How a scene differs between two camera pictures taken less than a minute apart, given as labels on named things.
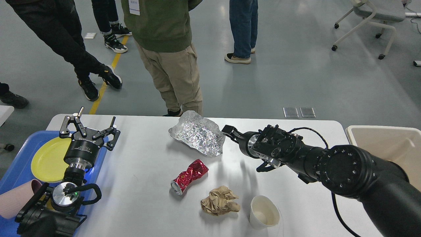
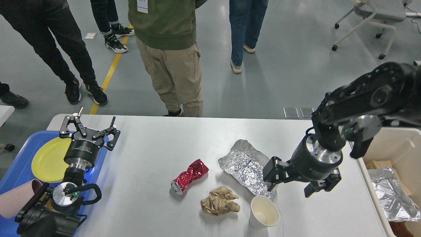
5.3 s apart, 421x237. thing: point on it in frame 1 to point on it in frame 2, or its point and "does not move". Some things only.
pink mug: x=11 y=202 does not move
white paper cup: x=263 y=213 does not move
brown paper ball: x=220 y=201 does not move
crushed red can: x=196 y=170 does not move
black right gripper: x=246 y=140 to x=310 y=162
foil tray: x=201 y=135 to x=247 y=163
